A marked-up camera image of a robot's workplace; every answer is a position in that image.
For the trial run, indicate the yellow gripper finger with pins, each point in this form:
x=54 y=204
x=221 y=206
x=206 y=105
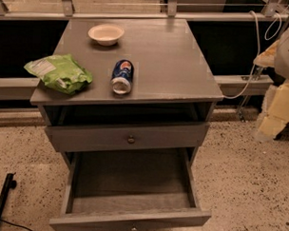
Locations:
x=274 y=115

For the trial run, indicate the blue pepsi can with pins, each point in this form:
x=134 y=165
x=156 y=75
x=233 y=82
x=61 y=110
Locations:
x=122 y=77

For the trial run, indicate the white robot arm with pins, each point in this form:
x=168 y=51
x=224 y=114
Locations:
x=276 y=56

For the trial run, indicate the closed grey top drawer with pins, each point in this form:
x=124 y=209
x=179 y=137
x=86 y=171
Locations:
x=114 y=137

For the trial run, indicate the grey wooden drawer cabinet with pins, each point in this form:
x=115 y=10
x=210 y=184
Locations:
x=171 y=84

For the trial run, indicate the round metal drawer knob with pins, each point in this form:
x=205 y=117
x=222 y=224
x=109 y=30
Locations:
x=131 y=140

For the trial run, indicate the open grey middle drawer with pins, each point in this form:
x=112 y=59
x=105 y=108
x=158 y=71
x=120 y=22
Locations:
x=130 y=190

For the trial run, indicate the grey metal railing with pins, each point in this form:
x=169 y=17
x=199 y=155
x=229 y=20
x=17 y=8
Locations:
x=191 y=10

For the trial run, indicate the white paper bowl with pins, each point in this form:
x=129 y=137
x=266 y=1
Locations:
x=106 y=34

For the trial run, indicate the green chip bag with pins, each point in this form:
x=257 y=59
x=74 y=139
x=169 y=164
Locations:
x=60 y=72

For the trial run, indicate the black metal stand leg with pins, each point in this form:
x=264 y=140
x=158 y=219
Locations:
x=9 y=183

